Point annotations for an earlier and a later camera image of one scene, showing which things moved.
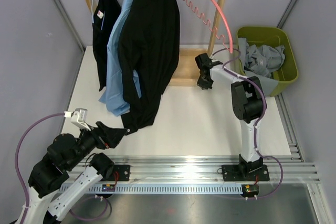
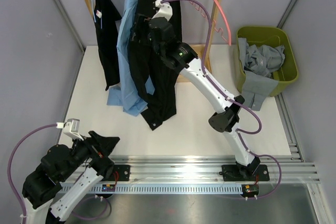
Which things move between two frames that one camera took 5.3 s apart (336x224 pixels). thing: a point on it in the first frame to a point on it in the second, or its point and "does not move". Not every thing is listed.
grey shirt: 259,62 does not move
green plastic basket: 274,36 does not move
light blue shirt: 112,96 to 131,94
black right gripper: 203,85 to 141,24
